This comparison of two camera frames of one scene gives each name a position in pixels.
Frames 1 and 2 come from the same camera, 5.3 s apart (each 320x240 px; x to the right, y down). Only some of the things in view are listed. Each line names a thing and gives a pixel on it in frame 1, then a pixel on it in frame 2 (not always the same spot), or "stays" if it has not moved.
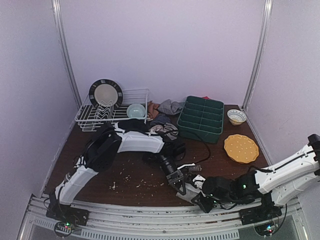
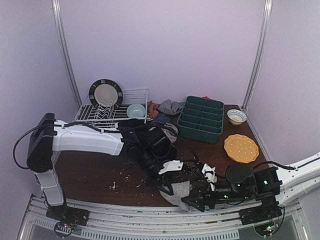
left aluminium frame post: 58,17 stays
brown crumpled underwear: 152,110 stays
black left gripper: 175,178 -> 171,180
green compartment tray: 201,118 stays
